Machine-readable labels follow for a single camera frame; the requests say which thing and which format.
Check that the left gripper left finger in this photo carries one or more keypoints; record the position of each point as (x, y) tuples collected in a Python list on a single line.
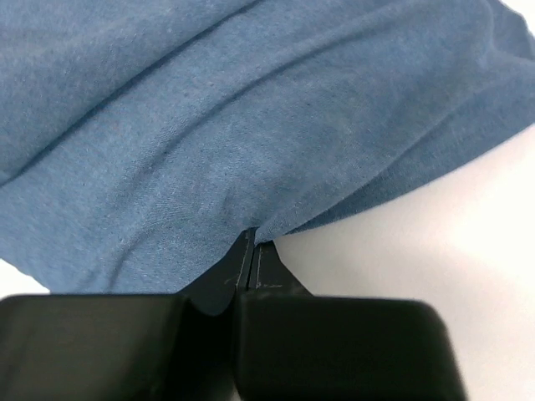
[(126, 347)]

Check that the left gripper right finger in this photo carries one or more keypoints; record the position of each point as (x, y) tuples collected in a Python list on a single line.
[(292, 345)]

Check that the blue pillowcase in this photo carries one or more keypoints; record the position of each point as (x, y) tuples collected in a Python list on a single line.
[(139, 139)]

